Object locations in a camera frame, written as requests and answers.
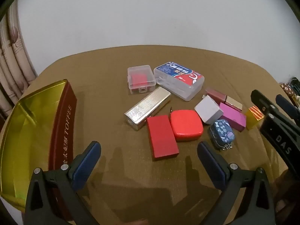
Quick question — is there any magenta box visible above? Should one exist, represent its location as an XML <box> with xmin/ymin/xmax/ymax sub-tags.
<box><xmin>219</xmin><ymin>102</ymin><xmax>247</xmax><ymax>132</ymax></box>

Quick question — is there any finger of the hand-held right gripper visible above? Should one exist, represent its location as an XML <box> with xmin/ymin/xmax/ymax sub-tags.
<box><xmin>276</xmin><ymin>94</ymin><xmax>300</xmax><ymax>127</ymax></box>
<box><xmin>251</xmin><ymin>89</ymin><xmax>279</xmax><ymax>120</ymax></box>

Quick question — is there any maroon gold lipstick box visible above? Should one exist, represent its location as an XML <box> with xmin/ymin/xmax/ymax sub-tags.
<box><xmin>205</xmin><ymin>87</ymin><xmax>243</xmax><ymax>112</ymax></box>

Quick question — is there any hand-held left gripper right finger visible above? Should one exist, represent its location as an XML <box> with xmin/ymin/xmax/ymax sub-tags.
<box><xmin>197</xmin><ymin>142</ymin><xmax>275</xmax><ymax>225</ymax></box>

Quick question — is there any beige curtain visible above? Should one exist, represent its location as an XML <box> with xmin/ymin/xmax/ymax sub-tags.
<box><xmin>0</xmin><ymin>0</ymin><xmax>38</xmax><ymax>122</ymax></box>

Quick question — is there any silver ribbed case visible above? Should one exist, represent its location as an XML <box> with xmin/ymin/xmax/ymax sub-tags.
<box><xmin>124</xmin><ymin>86</ymin><xmax>171</xmax><ymax>131</ymax></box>

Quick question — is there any yellow red striped box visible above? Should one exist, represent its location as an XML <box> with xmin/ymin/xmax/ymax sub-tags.
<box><xmin>245</xmin><ymin>106</ymin><xmax>265</xmax><ymax>130</ymax></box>

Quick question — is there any small clear plastic box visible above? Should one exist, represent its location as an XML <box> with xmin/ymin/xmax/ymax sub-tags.
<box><xmin>127</xmin><ymin>64</ymin><xmax>156</xmax><ymax>95</ymax></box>

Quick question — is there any patterned cloth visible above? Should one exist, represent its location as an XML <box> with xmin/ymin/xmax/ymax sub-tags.
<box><xmin>279</xmin><ymin>76</ymin><xmax>300</xmax><ymax>113</ymax></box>

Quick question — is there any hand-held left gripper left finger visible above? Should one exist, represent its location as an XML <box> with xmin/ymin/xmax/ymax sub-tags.
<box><xmin>25</xmin><ymin>141</ymin><xmax>102</xmax><ymax>225</ymax></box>

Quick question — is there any gold tin box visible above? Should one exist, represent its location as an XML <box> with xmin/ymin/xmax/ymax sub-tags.
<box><xmin>0</xmin><ymin>79</ymin><xmax>78</xmax><ymax>221</ymax></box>

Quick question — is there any white cube box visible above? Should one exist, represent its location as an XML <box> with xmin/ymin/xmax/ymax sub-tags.
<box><xmin>194</xmin><ymin>95</ymin><xmax>224</xmax><ymax>125</ymax></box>

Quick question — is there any red rounded square case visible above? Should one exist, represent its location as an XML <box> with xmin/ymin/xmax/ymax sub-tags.
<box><xmin>170</xmin><ymin>110</ymin><xmax>204</xmax><ymax>142</ymax></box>

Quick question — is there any clear box with blue label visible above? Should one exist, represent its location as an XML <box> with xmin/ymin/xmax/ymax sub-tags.
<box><xmin>153</xmin><ymin>61</ymin><xmax>205</xmax><ymax>102</ymax></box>

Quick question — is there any blue patterned pouch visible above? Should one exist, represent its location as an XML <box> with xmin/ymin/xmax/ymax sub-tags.
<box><xmin>210</xmin><ymin>119</ymin><xmax>235</xmax><ymax>150</ymax></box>

